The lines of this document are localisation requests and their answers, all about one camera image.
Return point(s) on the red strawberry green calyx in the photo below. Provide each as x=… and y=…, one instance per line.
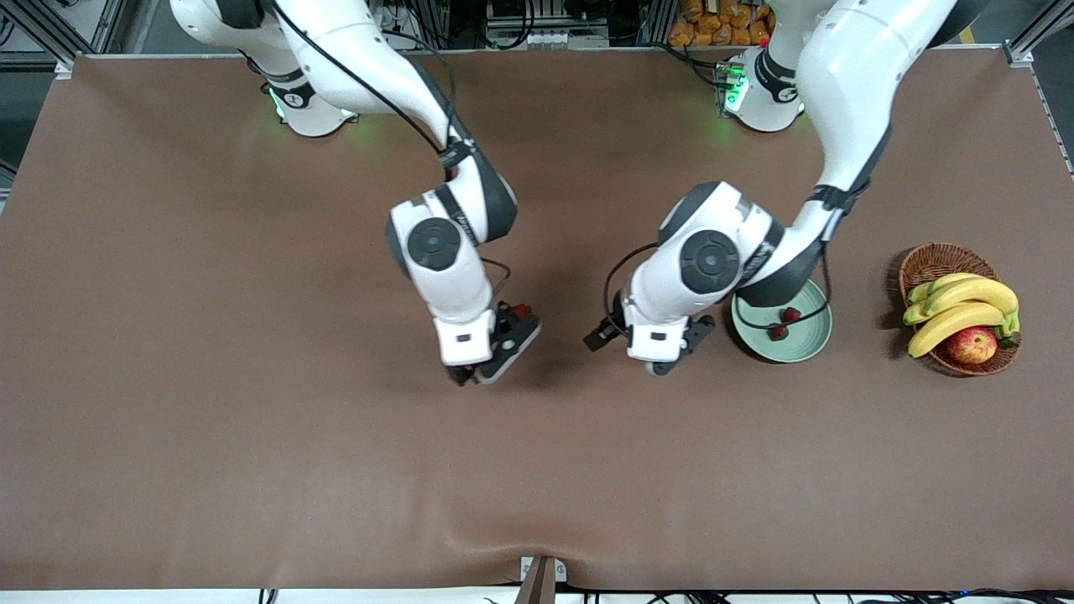
x=790, y=315
x=521, y=311
x=779, y=332

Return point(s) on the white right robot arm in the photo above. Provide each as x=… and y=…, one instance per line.
x=361, y=59

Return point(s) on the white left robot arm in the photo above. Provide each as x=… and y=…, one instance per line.
x=847, y=75

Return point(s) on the pale green round plate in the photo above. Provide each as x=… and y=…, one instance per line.
x=805, y=340

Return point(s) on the large table cover mat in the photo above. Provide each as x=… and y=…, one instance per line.
x=252, y=335

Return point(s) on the yellow banana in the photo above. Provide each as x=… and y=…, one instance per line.
x=952, y=279
x=956, y=323
x=914, y=315
x=920, y=292
x=982, y=292

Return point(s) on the brown wicker basket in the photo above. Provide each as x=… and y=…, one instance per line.
x=931, y=262

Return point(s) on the red yellow apple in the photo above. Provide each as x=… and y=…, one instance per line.
x=972, y=346

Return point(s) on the white socket block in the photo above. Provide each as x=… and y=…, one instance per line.
x=545, y=38

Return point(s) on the orange bread rolls heap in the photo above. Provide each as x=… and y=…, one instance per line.
x=709, y=29

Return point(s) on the white power strip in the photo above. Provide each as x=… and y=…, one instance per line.
x=394, y=21

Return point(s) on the metal table clamp bracket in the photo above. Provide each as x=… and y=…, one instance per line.
x=541, y=579

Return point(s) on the aluminium frame strut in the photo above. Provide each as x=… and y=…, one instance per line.
x=1036, y=29
x=50, y=29

